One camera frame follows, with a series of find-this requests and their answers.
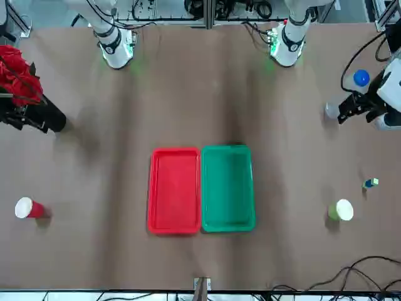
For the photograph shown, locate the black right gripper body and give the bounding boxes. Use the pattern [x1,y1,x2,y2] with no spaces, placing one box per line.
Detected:
[0,93,67,134]

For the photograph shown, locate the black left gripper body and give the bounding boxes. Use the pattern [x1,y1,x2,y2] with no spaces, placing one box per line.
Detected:
[351,90,387,111]

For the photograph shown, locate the red paper cup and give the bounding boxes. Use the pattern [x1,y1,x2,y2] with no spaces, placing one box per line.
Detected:
[14,196,51,219]

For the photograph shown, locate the green paper cup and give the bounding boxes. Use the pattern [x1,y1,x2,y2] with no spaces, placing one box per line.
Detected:
[327,198,355,221]

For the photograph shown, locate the green plastic tray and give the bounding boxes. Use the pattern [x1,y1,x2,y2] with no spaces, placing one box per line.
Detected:
[200,144,256,234]

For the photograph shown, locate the red plastic tray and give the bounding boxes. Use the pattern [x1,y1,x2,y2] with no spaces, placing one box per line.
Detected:
[147,146,202,236]

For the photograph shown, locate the clear bottle with blue cap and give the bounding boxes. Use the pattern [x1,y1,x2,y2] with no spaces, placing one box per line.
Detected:
[324,69,371,120]

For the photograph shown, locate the red crumpled cloth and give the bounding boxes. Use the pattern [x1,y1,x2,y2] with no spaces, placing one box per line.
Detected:
[0,45,44,105]

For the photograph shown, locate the black box on stand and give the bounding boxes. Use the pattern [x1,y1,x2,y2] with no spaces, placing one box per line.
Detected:
[384,21,401,55]

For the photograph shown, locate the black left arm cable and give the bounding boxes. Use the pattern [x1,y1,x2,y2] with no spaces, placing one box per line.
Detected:
[340,30,393,92]

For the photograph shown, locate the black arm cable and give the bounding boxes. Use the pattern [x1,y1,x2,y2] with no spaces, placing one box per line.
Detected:
[71,0,117,26]
[340,30,393,92]

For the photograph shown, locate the black left base cable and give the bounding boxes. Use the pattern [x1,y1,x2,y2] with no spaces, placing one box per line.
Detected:
[242,20,284,48]

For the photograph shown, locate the black base cable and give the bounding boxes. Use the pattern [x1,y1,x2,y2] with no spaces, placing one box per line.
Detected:
[115,18,157,32]
[242,20,284,48]

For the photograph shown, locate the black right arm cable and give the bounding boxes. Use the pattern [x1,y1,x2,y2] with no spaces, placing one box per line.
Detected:
[71,0,117,26]

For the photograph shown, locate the black right base cable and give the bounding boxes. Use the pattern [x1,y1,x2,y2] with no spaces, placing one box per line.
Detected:
[115,18,157,32]

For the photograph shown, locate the black cables at table edge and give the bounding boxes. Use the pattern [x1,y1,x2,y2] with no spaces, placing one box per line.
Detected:
[268,255,401,301]

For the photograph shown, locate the aluminium frame post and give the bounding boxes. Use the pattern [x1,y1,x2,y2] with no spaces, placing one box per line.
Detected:
[201,0,216,29]

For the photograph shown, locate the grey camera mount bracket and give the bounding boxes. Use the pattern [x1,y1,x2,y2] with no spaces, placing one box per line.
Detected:
[193,276,212,301]

